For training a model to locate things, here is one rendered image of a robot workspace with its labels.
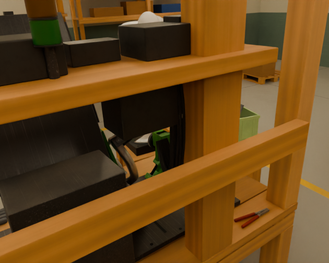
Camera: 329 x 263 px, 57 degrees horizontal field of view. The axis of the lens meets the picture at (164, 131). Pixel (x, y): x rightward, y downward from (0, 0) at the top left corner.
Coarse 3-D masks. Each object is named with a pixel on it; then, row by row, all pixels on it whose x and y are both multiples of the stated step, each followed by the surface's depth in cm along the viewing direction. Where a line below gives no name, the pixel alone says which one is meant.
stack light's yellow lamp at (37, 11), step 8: (24, 0) 51; (32, 0) 50; (40, 0) 50; (48, 0) 50; (32, 8) 50; (40, 8) 50; (48, 8) 51; (32, 16) 51; (40, 16) 51; (48, 16) 51; (56, 16) 53
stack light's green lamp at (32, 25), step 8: (32, 24) 51; (40, 24) 51; (48, 24) 51; (56, 24) 53; (32, 32) 52; (40, 32) 52; (48, 32) 52; (56, 32) 53; (32, 40) 53; (40, 40) 52; (48, 40) 52; (56, 40) 53
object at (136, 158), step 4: (128, 148) 184; (128, 152) 178; (132, 152) 178; (152, 152) 177; (132, 156) 174; (136, 156) 174; (140, 156) 174; (144, 156) 173; (148, 156) 173; (136, 160) 169
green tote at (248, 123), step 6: (246, 108) 209; (240, 114) 216; (246, 114) 208; (252, 114) 201; (240, 120) 191; (246, 120) 193; (252, 120) 195; (240, 126) 194; (246, 126) 195; (252, 126) 197; (240, 132) 195; (246, 132) 197; (252, 132) 198; (240, 138) 197; (246, 138) 198
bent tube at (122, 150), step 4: (112, 136) 102; (116, 136) 103; (108, 140) 103; (112, 144) 104; (116, 148) 103; (120, 148) 102; (124, 148) 103; (120, 152) 102; (124, 152) 102; (124, 156) 102; (128, 156) 102; (124, 160) 102; (128, 160) 102; (132, 160) 103; (128, 164) 102; (132, 164) 102; (128, 168) 103; (132, 168) 103; (136, 168) 104; (132, 172) 104; (136, 172) 104; (132, 176) 105; (136, 176) 106; (128, 180) 111; (132, 180) 108; (136, 180) 108
